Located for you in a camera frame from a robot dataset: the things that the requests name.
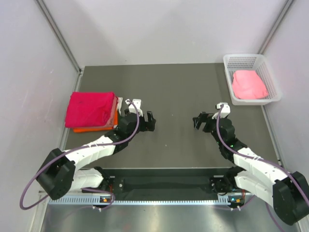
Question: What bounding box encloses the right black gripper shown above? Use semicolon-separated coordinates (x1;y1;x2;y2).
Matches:
193;112;225;146

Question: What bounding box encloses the light pink t-shirt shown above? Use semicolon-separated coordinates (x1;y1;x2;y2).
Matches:
232;70;268;100

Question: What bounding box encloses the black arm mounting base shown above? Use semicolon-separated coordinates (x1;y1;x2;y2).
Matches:
82;166;249;196

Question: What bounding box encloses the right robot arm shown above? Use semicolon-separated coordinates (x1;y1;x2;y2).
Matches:
193;112;309;225

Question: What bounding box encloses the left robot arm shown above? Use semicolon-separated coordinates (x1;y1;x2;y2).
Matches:
36;111;156;200

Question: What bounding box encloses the folded orange t-shirt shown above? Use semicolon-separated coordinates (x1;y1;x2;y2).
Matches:
73;110;118;133

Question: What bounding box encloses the folded white t-shirt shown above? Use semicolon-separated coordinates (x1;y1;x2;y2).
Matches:
117;97;123;114

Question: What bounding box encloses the folded pale pink t-shirt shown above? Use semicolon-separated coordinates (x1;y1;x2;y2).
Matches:
104;97;118;128

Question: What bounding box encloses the white perforated plastic basket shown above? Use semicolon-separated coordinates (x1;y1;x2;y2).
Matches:
223;54;282;105

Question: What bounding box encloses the folded magenta t-shirt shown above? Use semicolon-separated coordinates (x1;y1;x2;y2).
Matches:
65;92;117;128

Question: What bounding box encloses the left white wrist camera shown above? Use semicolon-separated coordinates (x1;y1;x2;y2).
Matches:
125;99;143;116

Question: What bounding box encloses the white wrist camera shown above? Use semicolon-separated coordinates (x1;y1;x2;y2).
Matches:
125;99;143;116
213;102;231;119

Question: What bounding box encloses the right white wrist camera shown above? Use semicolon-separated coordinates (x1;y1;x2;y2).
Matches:
213;102;231;119

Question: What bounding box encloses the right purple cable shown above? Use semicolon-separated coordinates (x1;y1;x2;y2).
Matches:
216;106;309;232

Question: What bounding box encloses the grey slotted cable duct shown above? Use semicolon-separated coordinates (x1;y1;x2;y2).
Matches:
48;194;244;206

